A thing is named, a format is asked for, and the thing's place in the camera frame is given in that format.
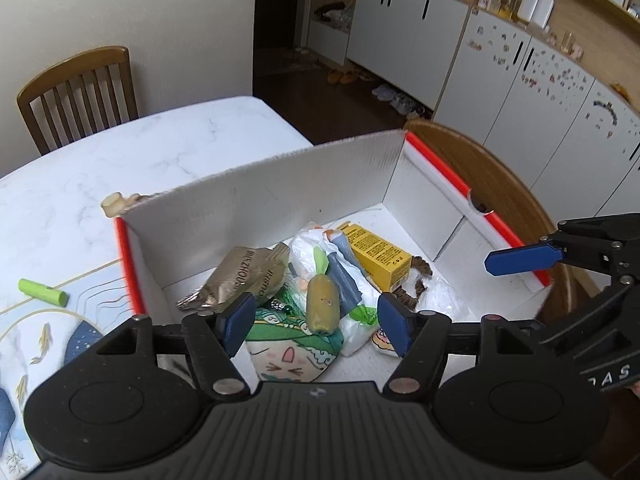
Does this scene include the beige small cup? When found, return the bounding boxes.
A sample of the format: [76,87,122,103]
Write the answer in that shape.
[101,192,128,218]

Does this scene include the white cabinet black handles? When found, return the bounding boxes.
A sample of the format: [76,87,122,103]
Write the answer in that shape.
[345,0,471,111]

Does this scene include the white plastic bag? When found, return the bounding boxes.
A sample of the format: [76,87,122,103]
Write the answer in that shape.
[414,274,460,322]

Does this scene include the wooden wall shelf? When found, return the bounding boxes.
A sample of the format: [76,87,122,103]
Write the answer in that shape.
[470,0,640,86]

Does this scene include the dark doormat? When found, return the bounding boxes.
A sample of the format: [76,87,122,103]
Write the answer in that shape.
[255,47,322,79]

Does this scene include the dark brown twisted snack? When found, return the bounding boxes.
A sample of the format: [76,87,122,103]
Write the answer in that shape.
[385,255,436,313]

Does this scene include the olive green tube snack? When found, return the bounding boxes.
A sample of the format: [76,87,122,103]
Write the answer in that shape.
[306,272,342,335]

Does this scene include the foil packet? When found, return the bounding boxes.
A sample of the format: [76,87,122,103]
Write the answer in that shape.
[176,243,292,311]

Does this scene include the white tissue packet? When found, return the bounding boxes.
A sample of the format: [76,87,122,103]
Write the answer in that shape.
[287,220,383,358]

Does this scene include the green white plush pouch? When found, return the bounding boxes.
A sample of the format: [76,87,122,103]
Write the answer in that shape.
[245,307,346,386]

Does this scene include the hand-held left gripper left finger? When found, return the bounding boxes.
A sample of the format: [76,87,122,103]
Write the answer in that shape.
[100,291,257,402]

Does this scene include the white sneaker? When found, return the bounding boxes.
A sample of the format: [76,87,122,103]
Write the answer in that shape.
[390,95,427,119]

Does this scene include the white cabinet with stickers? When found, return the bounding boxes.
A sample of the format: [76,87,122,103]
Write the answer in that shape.
[432,7,640,221]

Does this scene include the white cardboard box red edges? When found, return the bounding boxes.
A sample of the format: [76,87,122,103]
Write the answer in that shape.
[114,129,553,393]

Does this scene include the round-back wooden chair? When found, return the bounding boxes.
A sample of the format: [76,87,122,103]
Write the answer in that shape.
[402,120,576,321]

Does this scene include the green cylinder tube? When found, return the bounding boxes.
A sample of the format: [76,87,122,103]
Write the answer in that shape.
[18,278,68,307]

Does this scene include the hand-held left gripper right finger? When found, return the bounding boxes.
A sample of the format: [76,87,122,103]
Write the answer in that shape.
[377,291,543,402]

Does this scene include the yellow carton box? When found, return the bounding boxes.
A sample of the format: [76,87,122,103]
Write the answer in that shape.
[340,224,413,292]

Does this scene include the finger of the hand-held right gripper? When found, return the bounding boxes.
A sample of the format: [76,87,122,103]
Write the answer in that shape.
[484,212,640,282]

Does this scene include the wooden dining chair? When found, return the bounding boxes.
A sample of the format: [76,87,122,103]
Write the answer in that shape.
[16,46,139,157]

